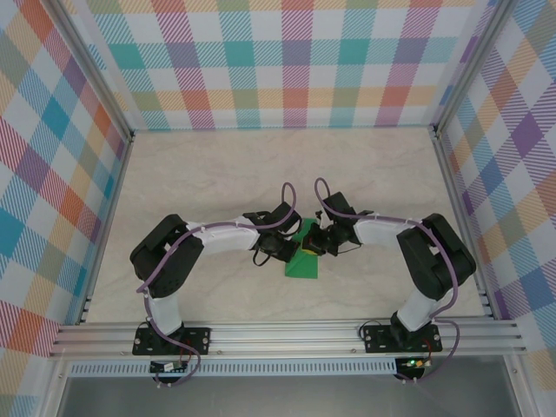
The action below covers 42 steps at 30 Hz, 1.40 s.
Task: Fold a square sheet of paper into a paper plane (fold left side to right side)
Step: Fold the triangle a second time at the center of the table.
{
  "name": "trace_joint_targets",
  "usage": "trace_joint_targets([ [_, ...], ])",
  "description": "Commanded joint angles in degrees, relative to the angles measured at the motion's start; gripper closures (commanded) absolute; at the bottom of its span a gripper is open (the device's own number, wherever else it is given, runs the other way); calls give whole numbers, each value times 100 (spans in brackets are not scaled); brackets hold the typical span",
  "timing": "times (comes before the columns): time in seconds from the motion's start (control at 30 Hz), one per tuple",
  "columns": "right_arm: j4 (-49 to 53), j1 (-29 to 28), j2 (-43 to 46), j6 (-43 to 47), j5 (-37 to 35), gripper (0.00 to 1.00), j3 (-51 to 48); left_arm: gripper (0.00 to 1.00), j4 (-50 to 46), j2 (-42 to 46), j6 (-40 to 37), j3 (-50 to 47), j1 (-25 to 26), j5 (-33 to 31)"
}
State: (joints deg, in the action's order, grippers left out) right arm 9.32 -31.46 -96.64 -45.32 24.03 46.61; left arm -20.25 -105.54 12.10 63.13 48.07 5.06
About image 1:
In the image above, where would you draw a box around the green paper sheet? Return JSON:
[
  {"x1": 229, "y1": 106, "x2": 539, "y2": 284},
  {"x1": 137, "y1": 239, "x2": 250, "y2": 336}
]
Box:
[{"x1": 282, "y1": 217, "x2": 321, "y2": 280}]

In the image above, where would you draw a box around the right controller circuit board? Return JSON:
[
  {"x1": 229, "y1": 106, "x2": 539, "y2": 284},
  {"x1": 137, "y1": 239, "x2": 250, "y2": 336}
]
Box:
[{"x1": 395, "y1": 356, "x2": 431, "y2": 370}]

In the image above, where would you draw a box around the controller circuit board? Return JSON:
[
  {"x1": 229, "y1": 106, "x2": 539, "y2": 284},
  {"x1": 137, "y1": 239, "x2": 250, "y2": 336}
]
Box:
[
  {"x1": 149, "y1": 360, "x2": 189, "y2": 374},
  {"x1": 395, "y1": 356, "x2": 431, "y2": 370}
]

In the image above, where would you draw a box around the grey metal panel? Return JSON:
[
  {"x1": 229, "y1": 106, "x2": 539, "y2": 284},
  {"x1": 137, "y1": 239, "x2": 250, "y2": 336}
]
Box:
[{"x1": 56, "y1": 375, "x2": 522, "y2": 417}]

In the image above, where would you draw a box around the left controller circuit board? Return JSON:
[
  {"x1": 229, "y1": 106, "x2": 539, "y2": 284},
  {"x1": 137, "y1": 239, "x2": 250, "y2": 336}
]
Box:
[{"x1": 149, "y1": 360, "x2": 189, "y2": 374}]

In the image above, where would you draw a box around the aluminium frame rail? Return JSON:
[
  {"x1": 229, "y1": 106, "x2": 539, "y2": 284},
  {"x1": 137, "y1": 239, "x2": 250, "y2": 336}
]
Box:
[{"x1": 50, "y1": 319, "x2": 529, "y2": 360}]

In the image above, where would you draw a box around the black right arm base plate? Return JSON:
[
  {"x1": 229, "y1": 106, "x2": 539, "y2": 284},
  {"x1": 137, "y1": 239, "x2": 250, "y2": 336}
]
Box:
[{"x1": 363, "y1": 325, "x2": 443, "y2": 354}]

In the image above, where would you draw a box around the slotted grey cable duct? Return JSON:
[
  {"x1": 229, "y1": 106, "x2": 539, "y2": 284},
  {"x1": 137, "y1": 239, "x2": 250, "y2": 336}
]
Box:
[{"x1": 69, "y1": 358, "x2": 399, "y2": 377}]

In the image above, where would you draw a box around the aluminium side rail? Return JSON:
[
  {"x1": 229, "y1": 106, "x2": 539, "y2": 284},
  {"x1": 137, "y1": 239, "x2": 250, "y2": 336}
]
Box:
[
  {"x1": 76, "y1": 129, "x2": 136, "y2": 326},
  {"x1": 432, "y1": 128, "x2": 497, "y2": 321}
]

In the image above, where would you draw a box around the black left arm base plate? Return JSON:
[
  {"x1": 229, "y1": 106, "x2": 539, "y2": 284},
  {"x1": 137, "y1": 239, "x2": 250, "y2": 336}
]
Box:
[{"x1": 132, "y1": 325, "x2": 213, "y2": 356}]

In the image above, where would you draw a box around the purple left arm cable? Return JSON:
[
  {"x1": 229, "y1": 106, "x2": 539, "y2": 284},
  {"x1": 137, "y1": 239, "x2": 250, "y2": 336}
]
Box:
[{"x1": 136, "y1": 181, "x2": 300, "y2": 388}]

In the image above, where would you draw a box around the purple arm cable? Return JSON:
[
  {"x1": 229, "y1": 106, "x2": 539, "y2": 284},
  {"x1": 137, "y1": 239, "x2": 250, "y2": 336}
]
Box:
[
  {"x1": 313, "y1": 175, "x2": 461, "y2": 386},
  {"x1": 136, "y1": 181, "x2": 300, "y2": 388}
]

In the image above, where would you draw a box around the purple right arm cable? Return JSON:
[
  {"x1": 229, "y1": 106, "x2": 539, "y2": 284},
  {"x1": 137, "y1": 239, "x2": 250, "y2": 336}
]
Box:
[{"x1": 313, "y1": 175, "x2": 461, "y2": 386}]

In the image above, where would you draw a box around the aluminium corner post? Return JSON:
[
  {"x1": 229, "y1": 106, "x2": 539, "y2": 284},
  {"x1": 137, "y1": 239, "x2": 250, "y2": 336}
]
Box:
[
  {"x1": 46, "y1": 0, "x2": 136, "y2": 142},
  {"x1": 429, "y1": 0, "x2": 520, "y2": 140}
]

